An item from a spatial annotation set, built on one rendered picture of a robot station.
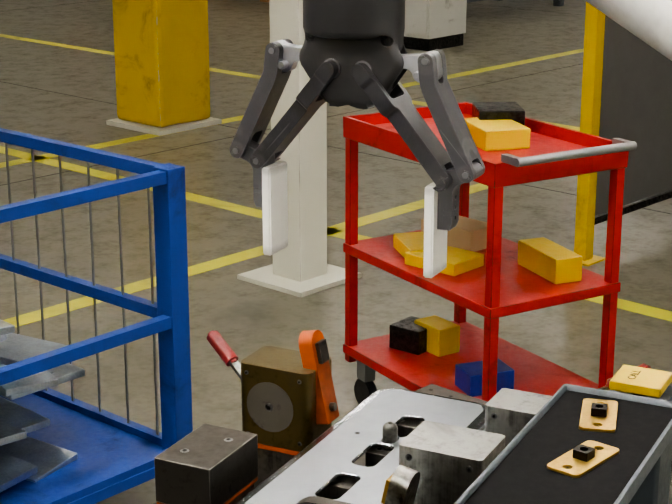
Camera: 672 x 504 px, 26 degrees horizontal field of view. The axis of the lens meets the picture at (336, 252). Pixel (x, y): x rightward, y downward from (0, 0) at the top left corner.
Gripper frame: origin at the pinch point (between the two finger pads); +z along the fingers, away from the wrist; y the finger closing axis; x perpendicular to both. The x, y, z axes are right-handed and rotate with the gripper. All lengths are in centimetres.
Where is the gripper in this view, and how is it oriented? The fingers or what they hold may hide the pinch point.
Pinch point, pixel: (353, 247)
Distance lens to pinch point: 112.0
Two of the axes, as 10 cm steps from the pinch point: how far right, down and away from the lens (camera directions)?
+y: -9.0, -1.2, 4.2
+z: 0.0, 9.6, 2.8
